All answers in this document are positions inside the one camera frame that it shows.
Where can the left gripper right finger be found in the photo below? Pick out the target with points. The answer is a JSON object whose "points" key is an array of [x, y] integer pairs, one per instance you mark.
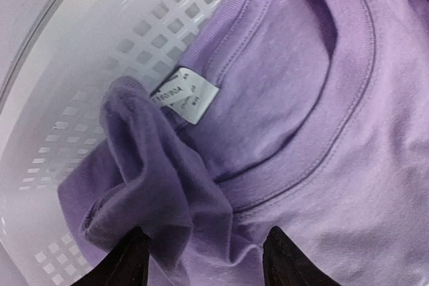
{"points": [[284, 264]]}

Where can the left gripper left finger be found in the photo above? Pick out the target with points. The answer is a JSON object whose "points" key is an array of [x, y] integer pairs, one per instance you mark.
{"points": [[126, 265]]}

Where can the purple shirt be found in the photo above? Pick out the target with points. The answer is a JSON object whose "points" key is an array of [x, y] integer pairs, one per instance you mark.
{"points": [[315, 122]]}

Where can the white perforated plastic basket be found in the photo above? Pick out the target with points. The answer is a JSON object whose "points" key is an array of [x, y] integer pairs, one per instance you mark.
{"points": [[50, 115]]}

